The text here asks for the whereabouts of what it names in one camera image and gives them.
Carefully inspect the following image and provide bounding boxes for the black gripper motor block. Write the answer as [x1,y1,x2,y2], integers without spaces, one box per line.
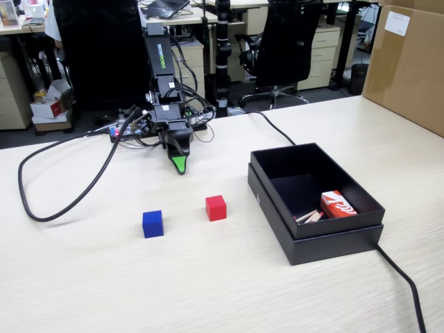
[154,117,194,176]

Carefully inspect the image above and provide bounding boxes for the red cube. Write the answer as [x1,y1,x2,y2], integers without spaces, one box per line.
[205,195,228,222]

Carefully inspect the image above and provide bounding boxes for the blue cube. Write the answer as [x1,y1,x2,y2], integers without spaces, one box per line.
[142,210,164,239]

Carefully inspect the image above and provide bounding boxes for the black segmented pole stand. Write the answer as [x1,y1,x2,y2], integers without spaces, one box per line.
[214,0,232,117]

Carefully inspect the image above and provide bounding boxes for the black cardboard box tray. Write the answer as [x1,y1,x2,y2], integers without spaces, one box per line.
[250,142,386,240]

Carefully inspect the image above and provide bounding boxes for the black high-back office chair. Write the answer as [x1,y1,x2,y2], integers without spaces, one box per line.
[51,0,153,112]

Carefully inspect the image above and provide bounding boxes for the brown flat carton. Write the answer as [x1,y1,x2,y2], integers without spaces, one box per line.
[33,110,74,133]

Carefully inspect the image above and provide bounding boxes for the white red open carton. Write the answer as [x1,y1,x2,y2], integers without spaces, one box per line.
[30,78,74,121]

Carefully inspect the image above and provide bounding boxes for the dark open laptop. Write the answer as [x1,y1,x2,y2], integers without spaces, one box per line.
[144,0,191,19]

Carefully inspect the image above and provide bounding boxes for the black mesh office chair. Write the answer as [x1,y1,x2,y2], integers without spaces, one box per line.
[234,0,323,110]

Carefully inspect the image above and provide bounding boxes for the orange white matchbox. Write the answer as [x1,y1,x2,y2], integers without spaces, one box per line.
[319,190,358,219]

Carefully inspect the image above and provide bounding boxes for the beige three-drawer cabinet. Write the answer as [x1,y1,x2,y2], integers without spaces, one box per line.
[297,26,341,92]

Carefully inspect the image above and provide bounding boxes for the beige side cabinet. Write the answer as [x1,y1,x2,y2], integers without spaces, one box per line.
[0,51,34,131]

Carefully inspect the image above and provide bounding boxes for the black open box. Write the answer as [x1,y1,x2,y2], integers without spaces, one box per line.
[247,162,385,266]

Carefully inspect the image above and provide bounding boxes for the person in white shirt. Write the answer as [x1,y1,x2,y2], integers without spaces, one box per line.
[44,0,64,49]

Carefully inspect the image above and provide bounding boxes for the black waste bin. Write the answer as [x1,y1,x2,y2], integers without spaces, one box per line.
[349,63,369,96]

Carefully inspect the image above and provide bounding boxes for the framed desk picture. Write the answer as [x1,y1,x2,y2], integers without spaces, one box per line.
[0,0,20,28]

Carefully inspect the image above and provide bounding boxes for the large brown cardboard box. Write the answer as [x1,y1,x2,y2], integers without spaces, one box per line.
[360,0,444,138]

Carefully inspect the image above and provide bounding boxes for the small wrist camera board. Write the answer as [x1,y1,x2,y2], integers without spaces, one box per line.
[130,110,153,135]

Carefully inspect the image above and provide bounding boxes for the beige drawer cabinet with wires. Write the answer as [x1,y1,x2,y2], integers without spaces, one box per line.
[171,37,205,105]

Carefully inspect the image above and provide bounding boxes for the thick black camera cable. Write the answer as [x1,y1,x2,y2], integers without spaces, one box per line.
[17,107,142,223]

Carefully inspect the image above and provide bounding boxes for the thick black table cable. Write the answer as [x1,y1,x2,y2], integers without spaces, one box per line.
[239,110,427,333]

